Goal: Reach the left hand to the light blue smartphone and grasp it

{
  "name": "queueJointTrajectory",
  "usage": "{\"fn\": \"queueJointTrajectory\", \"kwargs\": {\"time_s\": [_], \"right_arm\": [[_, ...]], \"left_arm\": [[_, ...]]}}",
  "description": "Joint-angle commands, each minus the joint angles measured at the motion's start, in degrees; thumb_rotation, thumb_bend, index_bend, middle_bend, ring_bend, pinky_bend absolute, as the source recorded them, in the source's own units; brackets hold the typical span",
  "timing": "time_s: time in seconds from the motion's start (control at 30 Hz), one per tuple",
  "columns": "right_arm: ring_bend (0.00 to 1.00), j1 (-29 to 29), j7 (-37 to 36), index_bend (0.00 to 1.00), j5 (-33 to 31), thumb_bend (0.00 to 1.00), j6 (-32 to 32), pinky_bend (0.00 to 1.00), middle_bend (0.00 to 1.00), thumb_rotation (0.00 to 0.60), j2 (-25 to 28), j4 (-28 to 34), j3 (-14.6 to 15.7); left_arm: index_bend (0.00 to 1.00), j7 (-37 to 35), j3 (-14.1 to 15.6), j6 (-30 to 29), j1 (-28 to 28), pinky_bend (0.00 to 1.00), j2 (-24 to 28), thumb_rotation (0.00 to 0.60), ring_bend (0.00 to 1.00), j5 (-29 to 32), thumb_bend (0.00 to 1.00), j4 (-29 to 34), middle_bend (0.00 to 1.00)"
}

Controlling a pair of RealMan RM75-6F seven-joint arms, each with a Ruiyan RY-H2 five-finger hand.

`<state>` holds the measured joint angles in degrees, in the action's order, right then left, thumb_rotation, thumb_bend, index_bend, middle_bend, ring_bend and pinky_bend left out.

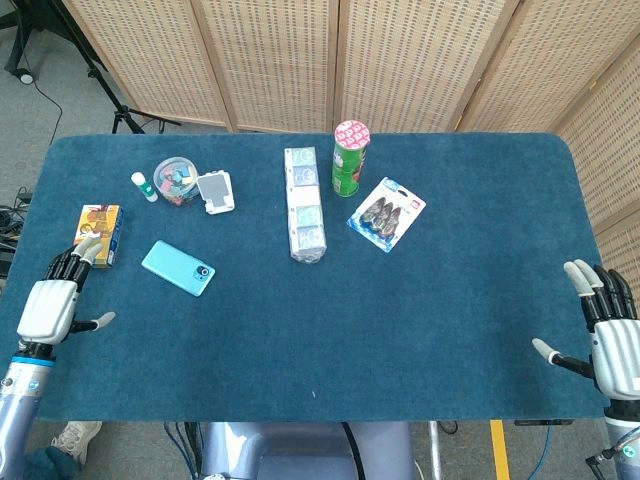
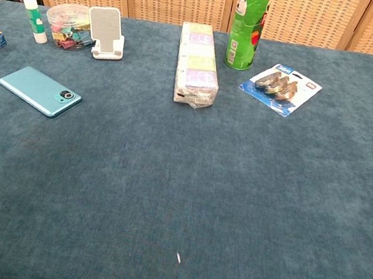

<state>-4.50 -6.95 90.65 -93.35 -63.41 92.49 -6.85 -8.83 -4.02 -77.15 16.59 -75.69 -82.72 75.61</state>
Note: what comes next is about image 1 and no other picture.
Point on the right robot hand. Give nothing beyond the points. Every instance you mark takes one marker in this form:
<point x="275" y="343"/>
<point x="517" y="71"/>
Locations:
<point x="611" y="325"/>

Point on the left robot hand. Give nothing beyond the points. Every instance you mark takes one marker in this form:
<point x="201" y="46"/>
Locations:
<point x="46" y="306"/>

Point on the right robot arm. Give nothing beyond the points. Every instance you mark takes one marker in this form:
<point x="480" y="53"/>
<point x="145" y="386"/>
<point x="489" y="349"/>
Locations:
<point x="622" y="440"/>

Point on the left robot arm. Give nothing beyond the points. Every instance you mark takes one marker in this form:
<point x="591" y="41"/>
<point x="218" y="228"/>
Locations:
<point x="19" y="400"/>

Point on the orange yellow illustrated card box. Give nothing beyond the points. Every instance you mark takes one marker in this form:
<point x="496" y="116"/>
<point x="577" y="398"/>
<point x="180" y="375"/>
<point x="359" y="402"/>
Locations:
<point x="100" y="234"/>

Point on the black box under table edge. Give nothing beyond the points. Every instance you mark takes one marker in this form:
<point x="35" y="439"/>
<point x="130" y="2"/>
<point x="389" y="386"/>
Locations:
<point x="542" y="422"/>

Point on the white sneaker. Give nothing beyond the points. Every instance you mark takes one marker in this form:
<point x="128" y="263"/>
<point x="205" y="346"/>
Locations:
<point x="76" y="440"/>

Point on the light blue smartphone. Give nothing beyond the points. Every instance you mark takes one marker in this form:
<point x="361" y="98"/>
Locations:
<point x="178" y="268"/>

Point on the white glue stick green label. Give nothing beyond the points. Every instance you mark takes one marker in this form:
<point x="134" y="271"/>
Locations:
<point x="144" y="187"/>

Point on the teal trouser leg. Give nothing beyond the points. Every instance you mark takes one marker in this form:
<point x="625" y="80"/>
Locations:
<point x="50" y="466"/>

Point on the clear tub of binder clips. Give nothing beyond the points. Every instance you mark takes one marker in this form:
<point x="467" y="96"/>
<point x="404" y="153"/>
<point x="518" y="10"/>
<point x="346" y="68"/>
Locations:
<point x="174" y="181"/>

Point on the white grey rectangular device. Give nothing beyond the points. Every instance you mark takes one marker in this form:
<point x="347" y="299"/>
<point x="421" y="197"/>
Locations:
<point x="215" y="193"/>

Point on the silver metal table leg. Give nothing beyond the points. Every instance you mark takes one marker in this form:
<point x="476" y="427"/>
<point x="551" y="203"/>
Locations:
<point x="434" y="450"/>

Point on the black tripod stand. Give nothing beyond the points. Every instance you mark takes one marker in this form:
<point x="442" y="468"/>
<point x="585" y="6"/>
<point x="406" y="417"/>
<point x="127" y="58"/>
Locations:
<point x="107" y="95"/>

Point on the blue white blister pack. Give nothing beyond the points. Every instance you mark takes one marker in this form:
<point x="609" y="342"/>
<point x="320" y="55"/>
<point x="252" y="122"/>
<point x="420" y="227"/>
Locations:
<point x="386" y="214"/>

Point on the black wheeled stand base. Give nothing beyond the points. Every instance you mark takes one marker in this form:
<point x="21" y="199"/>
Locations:
<point x="22" y="45"/>

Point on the blue felt table mat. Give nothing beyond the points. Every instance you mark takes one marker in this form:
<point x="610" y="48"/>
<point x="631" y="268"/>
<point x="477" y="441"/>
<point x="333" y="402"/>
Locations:
<point x="310" y="320"/>

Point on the long clear pack of boxes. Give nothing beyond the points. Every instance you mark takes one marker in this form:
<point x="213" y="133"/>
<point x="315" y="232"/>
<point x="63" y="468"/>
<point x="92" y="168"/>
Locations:
<point x="305" y="204"/>

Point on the grey robot torso base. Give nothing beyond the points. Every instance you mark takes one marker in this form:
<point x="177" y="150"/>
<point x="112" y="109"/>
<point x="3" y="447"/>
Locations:
<point x="300" y="450"/>

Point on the green chips can pink lid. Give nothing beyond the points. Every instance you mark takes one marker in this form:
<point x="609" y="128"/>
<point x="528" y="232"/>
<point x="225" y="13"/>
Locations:
<point x="350" y="161"/>

